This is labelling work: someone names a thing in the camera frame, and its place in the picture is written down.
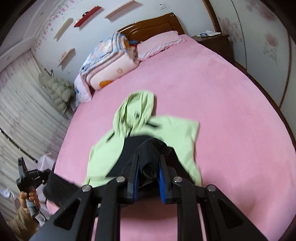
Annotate light green hooded jacket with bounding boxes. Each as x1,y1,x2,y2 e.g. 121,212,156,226
84,90,202,198

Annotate person's left hand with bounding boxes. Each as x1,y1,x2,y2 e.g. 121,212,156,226
19,187,41,214

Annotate white curtain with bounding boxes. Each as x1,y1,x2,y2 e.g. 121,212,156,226
0,49,70,223

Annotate pink bed sheet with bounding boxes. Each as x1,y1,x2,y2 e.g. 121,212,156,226
55,36,295,240

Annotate beige puffer coat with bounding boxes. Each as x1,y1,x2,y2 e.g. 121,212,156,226
38,69,75,115

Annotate white cartoon pillow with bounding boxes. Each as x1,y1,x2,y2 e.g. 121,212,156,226
74,74,94,103

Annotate folded pink cartoon quilt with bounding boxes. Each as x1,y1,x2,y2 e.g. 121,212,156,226
79,32,139,90

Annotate pink pillow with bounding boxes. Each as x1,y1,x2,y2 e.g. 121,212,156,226
137,31,185,61

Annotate dark wooden nightstand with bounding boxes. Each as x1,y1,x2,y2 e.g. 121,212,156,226
192,34,234,63

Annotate papers on nightstand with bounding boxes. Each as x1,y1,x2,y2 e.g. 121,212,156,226
196,30,221,38

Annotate brown wooden headboard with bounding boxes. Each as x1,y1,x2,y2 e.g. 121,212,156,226
118,13,185,43

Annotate floral sliding wardrobe door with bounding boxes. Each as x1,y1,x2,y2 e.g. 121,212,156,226
203,0,296,110

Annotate beige wall shelf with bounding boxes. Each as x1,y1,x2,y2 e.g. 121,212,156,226
54,18,74,42

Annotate red wall shelf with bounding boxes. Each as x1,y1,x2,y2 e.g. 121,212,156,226
74,6,101,28

